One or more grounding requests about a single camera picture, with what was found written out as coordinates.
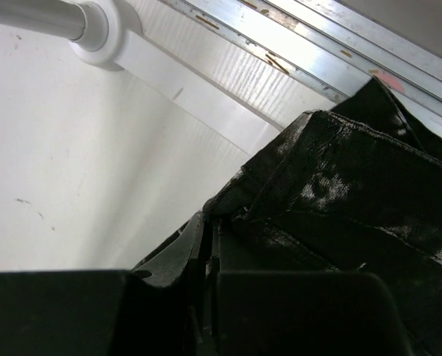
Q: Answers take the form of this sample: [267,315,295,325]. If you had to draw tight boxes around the black white patterned trousers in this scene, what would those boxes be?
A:
[197,79,442,355]

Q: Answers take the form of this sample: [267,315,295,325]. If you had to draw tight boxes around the white silver clothes rack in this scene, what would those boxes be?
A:
[0,1,281,155]

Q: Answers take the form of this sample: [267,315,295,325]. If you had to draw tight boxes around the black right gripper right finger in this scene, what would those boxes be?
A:
[206,222,221,355]

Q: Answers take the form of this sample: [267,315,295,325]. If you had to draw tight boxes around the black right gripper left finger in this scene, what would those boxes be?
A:
[113,213,206,355]

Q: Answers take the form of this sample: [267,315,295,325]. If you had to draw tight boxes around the silver aluminium frame rail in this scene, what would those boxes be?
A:
[170,1,442,127]

